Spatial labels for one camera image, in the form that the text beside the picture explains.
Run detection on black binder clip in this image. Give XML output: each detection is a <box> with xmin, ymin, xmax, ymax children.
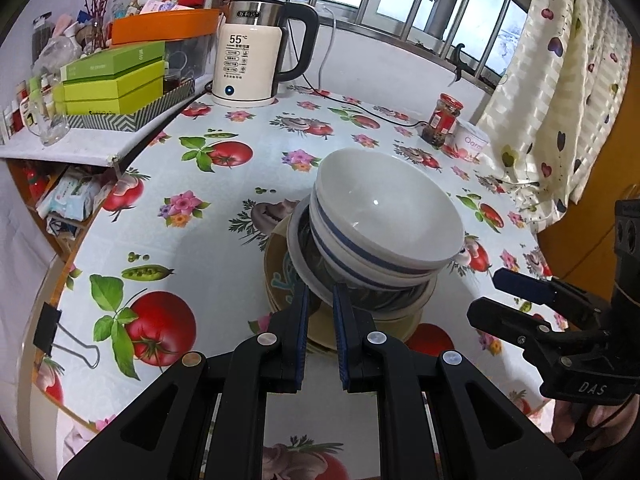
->
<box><xmin>32</xmin><ymin>302</ymin><xmax>101</xmax><ymax>370</ymax></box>

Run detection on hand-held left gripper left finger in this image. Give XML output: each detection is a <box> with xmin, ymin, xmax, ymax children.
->
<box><xmin>57</xmin><ymin>285</ymin><xmax>312</xmax><ymax>480</ymax></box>

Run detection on dark spice jar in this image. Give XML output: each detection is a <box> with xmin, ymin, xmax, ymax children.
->
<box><xmin>32</xmin><ymin>15</ymin><xmax>56</xmax><ymax>61</ymax></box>

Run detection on small white blue-striped bowl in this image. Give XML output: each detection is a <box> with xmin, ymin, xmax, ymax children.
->
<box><xmin>316</xmin><ymin>148</ymin><xmax>465</xmax><ymax>268</ymax></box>

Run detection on black power cable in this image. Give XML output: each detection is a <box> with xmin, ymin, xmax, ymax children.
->
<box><xmin>285</xmin><ymin>0</ymin><xmax>436</xmax><ymax>128</ymax></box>

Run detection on white yogurt tub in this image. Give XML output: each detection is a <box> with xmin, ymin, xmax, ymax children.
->
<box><xmin>450</xmin><ymin>119</ymin><xmax>490</xmax><ymax>161</ymax></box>

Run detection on pink tissue pack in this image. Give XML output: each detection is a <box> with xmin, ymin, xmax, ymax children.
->
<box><xmin>140</xmin><ymin>1</ymin><xmax>196</xmax><ymax>13</ymax></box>

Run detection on orange box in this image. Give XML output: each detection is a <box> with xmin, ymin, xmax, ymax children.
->
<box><xmin>110</xmin><ymin>7</ymin><xmax>223</xmax><ymax>46</ymax></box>

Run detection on brown wooden cabinet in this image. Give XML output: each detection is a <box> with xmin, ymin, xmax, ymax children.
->
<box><xmin>537</xmin><ymin>110</ymin><xmax>640</xmax><ymax>286</ymax></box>

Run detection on large white blue-striped bowl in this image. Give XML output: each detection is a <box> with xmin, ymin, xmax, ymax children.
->
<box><xmin>307</xmin><ymin>185</ymin><xmax>453</xmax><ymax>291</ymax></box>

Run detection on white cable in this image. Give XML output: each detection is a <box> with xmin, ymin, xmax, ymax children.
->
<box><xmin>317</xmin><ymin>5</ymin><xmax>338</xmax><ymax>93</ymax></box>

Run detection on white electric kettle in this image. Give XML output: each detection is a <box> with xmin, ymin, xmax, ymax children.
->
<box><xmin>211</xmin><ymin>0</ymin><xmax>321</xmax><ymax>109</ymax></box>

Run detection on wet wipes pack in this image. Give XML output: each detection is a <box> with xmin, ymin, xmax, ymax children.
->
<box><xmin>37</xmin><ymin>170</ymin><xmax>103</xmax><ymax>221</ymax></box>

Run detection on lime green flat box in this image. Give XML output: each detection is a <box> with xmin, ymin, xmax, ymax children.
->
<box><xmin>62</xmin><ymin>60</ymin><xmax>166</xmax><ymax>102</ymax></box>
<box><xmin>64</xmin><ymin>80</ymin><xmax>166</xmax><ymax>116</ymax></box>

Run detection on clear glass cup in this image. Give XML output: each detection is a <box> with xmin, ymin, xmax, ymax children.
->
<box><xmin>27</xmin><ymin>97</ymin><xmax>71</xmax><ymax>147</ymax></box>

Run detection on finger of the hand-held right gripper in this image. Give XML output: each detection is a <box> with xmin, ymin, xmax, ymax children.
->
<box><xmin>492</xmin><ymin>267</ymin><xmax>613</xmax><ymax>331</ymax></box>
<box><xmin>466</xmin><ymin>297</ymin><xmax>608</xmax><ymax>391</ymax></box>

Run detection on glass vase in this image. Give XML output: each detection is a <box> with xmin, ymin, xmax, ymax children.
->
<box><xmin>82</xmin><ymin>17</ymin><xmax>108</xmax><ymax>53</ymax></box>

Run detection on white side shelf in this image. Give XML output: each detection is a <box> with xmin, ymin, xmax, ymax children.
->
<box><xmin>0</xmin><ymin>75</ymin><xmax>216</xmax><ymax>166</ymax></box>

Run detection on person's right hand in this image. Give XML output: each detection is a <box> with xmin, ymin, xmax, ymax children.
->
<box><xmin>550</xmin><ymin>395</ymin><xmax>636</xmax><ymax>456</ymax></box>

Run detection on dark green flat box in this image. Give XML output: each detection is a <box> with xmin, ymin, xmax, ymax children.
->
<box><xmin>60</xmin><ymin>41</ymin><xmax>166</xmax><ymax>83</ymax></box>

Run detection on clear plastic box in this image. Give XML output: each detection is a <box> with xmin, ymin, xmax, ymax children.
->
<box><xmin>165</xmin><ymin>35</ymin><xmax>221</xmax><ymax>86</ymax></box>

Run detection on cream heart-print curtain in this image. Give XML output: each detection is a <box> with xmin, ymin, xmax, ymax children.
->
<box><xmin>475</xmin><ymin>0</ymin><xmax>640</xmax><ymax>233</ymax></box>

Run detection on stainless steel bowl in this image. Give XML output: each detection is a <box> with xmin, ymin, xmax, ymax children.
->
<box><xmin>287</xmin><ymin>205</ymin><xmax>438</xmax><ymax>313</ymax></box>

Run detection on black hook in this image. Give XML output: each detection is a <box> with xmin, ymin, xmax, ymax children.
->
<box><xmin>450</xmin><ymin>42</ymin><xmax>468</xmax><ymax>86</ymax></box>

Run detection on red-lidded sauce jar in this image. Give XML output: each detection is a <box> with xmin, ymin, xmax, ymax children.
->
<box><xmin>421</xmin><ymin>92</ymin><xmax>464</xmax><ymax>150</ymax></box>

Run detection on zigzag patterned tray box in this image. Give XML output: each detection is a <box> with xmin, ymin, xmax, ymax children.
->
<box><xmin>65</xmin><ymin>77</ymin><xmax>196</xmax><ymax>133</ymax></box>

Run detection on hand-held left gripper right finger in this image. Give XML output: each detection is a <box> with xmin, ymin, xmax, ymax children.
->
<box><xmin>332</xmin><ymin>284</ymin><xmax>583</xmax><ymax>480</ymax></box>

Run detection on purple dried flower branches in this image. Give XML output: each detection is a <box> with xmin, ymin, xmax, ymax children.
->
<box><xmin>70</xmin><ymin>0</ymin><xmax>123</xmax><ymax>51</ymax></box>

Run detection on floral vegetable print tablecloth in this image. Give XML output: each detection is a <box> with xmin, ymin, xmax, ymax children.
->
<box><xmin>30</xmin><ymin>85</ymin><xmax>571</xmax><ymax>480</ymax></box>

